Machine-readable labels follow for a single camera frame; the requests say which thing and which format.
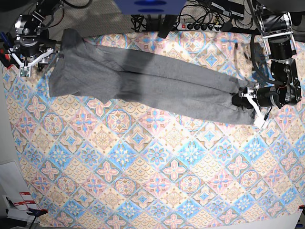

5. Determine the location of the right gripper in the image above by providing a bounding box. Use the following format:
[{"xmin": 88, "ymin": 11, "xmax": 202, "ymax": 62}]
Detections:
[{"xmin": 8, "ymin": 38, "xmax": 60, "ymax": 72}]

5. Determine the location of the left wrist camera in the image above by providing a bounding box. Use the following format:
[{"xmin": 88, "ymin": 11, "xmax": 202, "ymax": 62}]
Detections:
[{"xmin": 254, "ymin": 117, "xmax": 268, "ymax": 129}]

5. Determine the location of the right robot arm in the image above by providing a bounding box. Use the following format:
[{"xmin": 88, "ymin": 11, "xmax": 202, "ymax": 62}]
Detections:
[{"xmin": 7, "ymin": 0, "xmax": 63, "ymax": 77}]

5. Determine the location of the black centre post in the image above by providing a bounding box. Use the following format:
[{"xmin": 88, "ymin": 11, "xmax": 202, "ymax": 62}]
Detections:
[{"xmin": 158, "ymin": 14, "xmax": 177, "ymax": 39}]

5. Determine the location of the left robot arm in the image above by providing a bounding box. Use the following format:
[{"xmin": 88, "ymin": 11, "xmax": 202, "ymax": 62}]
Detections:
[{"xmin": 232, "ymin": 0, "xmax": 302, "ymax": 120}]

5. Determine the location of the white power strip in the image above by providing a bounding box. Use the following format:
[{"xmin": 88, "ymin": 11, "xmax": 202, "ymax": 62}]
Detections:
[{"xmin": 176, "ymin": 22, "xmax": 222, "ymax": 32}]

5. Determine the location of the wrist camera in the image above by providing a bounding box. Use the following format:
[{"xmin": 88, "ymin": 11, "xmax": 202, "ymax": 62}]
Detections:
[
  {"xmin": 254, "ymin": 117, "xmax": 268, "ymax": 129},
  {"xmin": 20, "ymin": 66, "xmax": 31, "ymax": 77}
]

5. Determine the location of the red table clamp left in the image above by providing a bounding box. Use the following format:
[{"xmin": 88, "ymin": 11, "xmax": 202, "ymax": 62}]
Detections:
[{"xmin": 0, "ymin": 49, "xmax": 11, "ymax": 69}]

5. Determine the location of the grey T-shirt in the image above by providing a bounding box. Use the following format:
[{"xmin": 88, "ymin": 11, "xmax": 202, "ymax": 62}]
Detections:
[{"xmin": 49, "ymin": 29, "xmax": 254, "ymax": 125}]

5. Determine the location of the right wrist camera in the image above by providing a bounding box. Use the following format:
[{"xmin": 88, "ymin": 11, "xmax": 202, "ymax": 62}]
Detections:
[{"xmin": 20, "ymin": 66, "xmax": 31, "ymax": 77}]

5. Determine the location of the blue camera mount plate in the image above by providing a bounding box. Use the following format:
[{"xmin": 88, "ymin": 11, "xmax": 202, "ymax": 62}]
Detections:
[{"xmin": 114, "ymin": 0, "xmax": 186, "ymax": 15}]

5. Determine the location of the patterned tile tablecloth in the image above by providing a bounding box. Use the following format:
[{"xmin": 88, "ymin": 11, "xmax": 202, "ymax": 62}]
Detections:
[{"xmin": 1, "ymin": 31, "xmax": 305, "ymax": 229}]

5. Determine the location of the white box with labels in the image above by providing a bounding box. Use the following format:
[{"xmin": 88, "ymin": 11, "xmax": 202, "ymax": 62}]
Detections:
[{"xmin": 0, "ymin": 161, "xmax": 34, "ymax": 224}]

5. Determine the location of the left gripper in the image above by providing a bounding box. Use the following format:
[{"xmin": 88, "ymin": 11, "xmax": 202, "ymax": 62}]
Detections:
[{"xmin": 232, "ymin": 86, "xmax": 281, "ymax": 119}]

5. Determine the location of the blue orange clamp bottom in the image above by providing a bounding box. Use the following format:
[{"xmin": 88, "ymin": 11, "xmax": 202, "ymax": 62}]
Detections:
[{"xmin": 26, "ymin": 208, "xmax": 48, "ymax": 218}]

